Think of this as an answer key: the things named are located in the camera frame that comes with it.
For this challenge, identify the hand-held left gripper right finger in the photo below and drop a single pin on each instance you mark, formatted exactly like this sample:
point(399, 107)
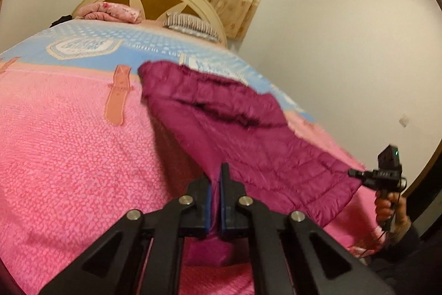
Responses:
point(224, 212)

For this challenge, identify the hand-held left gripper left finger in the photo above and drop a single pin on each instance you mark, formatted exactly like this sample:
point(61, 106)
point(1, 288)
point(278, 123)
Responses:
point(206, 208)

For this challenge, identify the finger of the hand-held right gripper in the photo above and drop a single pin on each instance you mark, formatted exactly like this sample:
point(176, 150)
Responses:
point(355, 173)

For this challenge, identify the magenta puffer coat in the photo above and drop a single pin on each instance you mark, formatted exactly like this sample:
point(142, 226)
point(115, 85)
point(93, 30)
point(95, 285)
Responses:
point(248, 143)

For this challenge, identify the person's right forearm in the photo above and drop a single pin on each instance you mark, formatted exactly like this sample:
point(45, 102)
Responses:
point(411, 257)

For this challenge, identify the person's right hand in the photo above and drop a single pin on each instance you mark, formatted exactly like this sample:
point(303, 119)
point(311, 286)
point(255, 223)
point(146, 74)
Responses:
point(397, 215)

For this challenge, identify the pink and blue printed bedspread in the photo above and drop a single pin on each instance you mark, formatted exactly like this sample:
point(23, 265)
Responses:
point(76, 150)

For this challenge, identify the striped pillow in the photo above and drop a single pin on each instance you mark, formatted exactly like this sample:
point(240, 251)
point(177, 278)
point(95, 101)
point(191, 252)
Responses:
point(191, 23)

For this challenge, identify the cream wooden headboard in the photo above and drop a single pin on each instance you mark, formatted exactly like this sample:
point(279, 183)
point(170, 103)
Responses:
point(193, 3)

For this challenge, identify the pink folded blanket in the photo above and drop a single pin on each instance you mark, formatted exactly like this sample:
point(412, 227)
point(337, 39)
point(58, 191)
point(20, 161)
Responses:
point(110, 11)

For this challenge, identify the black bag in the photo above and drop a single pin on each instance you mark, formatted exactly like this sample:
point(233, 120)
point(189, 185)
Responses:
point(62, 21)

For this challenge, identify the white wall socket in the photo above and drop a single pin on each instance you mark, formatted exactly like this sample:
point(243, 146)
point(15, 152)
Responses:
point(403, 121)

